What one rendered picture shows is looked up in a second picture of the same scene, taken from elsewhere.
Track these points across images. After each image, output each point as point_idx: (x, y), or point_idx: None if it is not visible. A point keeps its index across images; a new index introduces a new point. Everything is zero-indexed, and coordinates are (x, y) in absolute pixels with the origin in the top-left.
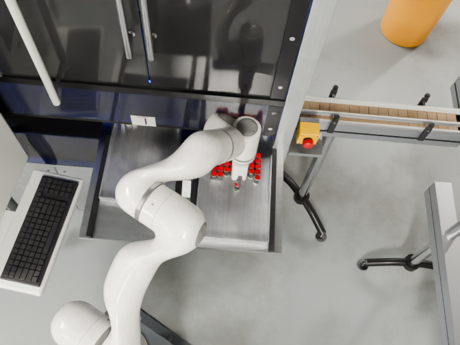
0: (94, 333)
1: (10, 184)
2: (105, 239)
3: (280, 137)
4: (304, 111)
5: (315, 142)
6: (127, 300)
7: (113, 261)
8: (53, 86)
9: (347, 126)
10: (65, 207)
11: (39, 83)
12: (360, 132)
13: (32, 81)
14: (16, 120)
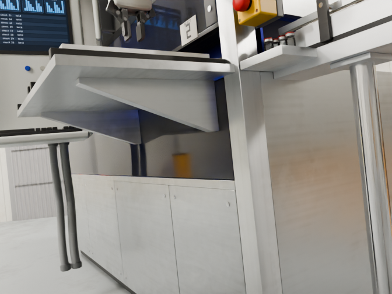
0: None
1: (58, 125)
2: (19, 108)
3: (222, 24)
4: (289, 23)
5: (258, 3)
6: None
7: None
8: (98, 17)
9: (351, 11)
10: (53, 128)
11: (108, 43)
12: (383, 15)
13: (106, 43)
14: None
